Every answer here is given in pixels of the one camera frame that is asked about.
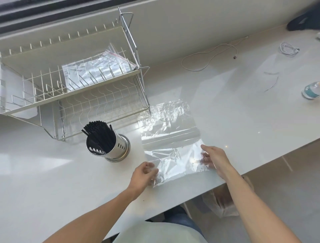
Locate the person's blue jeans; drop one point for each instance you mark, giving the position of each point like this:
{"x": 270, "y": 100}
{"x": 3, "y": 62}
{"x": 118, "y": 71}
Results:
{"x": 182, "y": 220}

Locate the person's right hand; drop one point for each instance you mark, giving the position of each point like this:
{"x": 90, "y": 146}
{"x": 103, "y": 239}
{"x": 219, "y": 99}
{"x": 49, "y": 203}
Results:
{"x": 220, "y": 160}

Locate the person's left forearm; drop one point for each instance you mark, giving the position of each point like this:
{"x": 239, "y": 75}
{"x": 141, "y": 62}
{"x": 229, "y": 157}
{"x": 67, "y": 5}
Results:
{"x": 95, "y": 220}

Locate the crumpled clear plastic bag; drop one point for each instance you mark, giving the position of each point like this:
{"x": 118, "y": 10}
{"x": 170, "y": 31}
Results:
{"x": 222, "y": 202}

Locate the person's left hand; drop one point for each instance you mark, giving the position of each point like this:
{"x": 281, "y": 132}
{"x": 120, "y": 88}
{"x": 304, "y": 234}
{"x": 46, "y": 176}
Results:
{"x": 140, "y": 176}

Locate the steel utensil holder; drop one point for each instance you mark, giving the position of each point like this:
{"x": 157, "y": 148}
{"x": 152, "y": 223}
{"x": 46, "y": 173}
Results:
{"x": 120, "y": 150}

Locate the black bag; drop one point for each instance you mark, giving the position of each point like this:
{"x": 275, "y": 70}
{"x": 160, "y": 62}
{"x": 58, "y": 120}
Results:
{"x": 303, "y": 22}

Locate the clear red-striped zip bag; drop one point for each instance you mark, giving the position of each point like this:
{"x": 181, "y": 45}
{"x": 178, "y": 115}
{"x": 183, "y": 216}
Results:
{"x": 100, "y": 67}

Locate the large clear plastic zip bag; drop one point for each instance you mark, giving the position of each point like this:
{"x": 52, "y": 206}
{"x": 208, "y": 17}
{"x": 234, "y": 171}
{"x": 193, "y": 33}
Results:
{"x": 170, "y": 140}

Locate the thin white twist tie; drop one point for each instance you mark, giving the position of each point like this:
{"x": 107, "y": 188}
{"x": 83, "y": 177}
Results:
{"x": 271, "y": 73}
{"x": 275, "y": 83}

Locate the person's left thumb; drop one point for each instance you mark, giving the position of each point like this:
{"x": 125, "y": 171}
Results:
{"x": 149, "y": 164}

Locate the dark window frame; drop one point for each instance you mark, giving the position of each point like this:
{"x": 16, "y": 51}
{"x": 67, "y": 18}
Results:
{"x": 50, "y": 11}

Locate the bundle of black chopsticks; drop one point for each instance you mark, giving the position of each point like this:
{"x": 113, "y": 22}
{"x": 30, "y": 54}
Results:
{"x": 98, "y": 136}

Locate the person's pale shirt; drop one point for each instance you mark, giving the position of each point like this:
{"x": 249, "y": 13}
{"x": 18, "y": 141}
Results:
{"x": 160, "y": 232}

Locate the person's right thumb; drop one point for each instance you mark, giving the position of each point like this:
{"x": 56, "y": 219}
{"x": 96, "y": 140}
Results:
{"x": 208, "y": 149}

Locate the person's right forearm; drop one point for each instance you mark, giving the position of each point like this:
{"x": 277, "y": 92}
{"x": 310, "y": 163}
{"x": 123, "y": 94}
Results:
{"x": 260, "y": 210}

